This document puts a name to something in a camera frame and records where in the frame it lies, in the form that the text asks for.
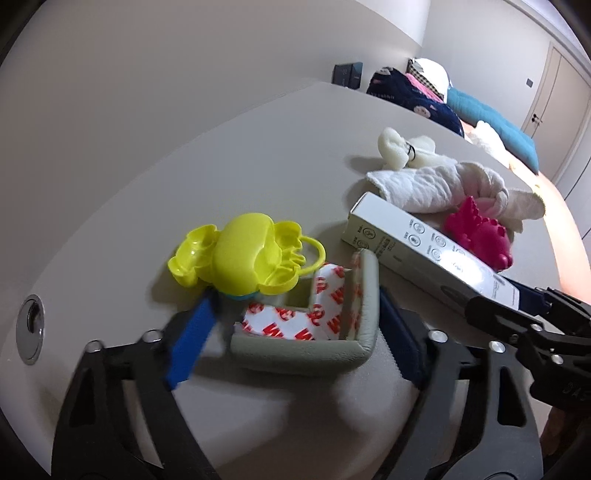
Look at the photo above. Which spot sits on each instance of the checkered white pillow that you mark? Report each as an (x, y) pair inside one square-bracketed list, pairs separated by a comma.
[(430, 74)]

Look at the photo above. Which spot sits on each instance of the pink cloth on bed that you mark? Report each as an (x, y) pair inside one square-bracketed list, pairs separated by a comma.
[(425, 90)]

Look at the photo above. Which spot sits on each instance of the orange bed cover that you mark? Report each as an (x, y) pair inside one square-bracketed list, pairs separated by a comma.
[(570, 254)]

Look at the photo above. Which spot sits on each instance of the beige door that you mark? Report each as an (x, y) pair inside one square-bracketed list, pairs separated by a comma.
[(559, 113)]

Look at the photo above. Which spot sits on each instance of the pink plastic dinosaur toy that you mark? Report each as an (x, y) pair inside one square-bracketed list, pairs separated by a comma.
[(484, 237)]

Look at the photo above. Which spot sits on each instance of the white knotted towel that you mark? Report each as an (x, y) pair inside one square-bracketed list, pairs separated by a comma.
[(430, 190)]

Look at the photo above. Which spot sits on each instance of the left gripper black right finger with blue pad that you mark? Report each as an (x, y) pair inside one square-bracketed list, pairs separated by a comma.
[(472, 418)]

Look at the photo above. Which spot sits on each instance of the silver cable grommet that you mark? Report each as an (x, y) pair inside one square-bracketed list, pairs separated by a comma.
[(29, 329)]

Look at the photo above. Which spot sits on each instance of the blue long cushion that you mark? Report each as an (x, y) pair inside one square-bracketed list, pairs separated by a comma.
[(472, 110)]

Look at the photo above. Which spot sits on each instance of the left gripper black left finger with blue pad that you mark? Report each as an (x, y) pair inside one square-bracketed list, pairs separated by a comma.
[(119, 418)]

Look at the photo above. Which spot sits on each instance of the yellow plastic elephant toy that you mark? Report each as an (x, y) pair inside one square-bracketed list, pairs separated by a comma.
[(251, 255)]

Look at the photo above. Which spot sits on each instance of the grey foam corner guard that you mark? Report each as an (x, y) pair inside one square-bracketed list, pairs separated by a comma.
[(328, 324)]

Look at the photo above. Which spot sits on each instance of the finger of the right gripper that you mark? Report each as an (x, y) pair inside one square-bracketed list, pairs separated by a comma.
[(562, 310), (509, 325)]

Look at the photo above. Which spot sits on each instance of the white cardboard box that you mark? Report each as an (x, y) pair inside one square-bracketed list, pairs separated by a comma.
[(423, 255)]

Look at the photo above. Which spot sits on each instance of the dark wall socket panel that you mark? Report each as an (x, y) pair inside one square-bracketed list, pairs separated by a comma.
[(348, 75)]

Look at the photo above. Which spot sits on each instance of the navy patterned blanket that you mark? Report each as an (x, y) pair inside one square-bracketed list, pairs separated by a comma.
[(390, 85)]

